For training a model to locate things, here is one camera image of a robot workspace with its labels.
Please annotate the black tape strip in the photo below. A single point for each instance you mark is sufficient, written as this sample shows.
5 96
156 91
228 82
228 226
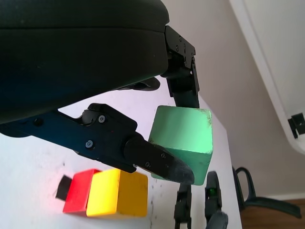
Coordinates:
63 188

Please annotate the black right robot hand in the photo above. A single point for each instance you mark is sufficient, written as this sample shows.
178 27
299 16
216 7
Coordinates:
214 202

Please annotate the red wooden block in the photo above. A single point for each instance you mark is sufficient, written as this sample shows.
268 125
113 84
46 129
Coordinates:
77 193

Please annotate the white board frame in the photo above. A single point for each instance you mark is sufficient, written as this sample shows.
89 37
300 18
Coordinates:
274 71

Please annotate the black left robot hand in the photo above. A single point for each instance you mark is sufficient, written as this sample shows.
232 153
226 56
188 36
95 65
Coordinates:
71 59

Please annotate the yellow wooden block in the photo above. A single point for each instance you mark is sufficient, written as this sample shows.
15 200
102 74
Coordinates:
119 193

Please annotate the black metal bracket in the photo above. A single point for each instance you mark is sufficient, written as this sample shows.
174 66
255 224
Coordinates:
297 124

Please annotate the green wooden block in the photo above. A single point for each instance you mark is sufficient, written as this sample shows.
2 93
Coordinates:
183 133

